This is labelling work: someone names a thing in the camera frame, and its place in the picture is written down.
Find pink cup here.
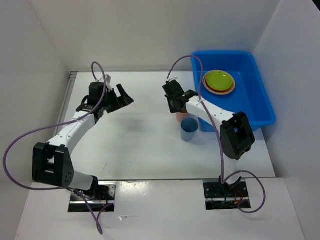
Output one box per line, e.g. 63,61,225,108
175,112,189,123

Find brown woven bamboo tray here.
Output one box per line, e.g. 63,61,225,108
202,70,236,96

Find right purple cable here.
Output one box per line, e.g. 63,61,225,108
166,55,266,213

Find green plate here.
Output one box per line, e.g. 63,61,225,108
206,70,233,92

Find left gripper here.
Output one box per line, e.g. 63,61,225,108
100,84,134,113

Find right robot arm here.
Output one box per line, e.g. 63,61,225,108
162,78,255,197

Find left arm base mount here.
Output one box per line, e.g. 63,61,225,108
68,181,117,213

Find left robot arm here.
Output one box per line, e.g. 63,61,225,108
32,82,134,200

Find blue cup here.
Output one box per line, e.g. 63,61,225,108
180,117,199,142

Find blue plastic bin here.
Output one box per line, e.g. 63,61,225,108
191,50,276,131

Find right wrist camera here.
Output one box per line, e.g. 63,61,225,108
166,77,179,83

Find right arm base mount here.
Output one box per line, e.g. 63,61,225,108
203,178,251,210

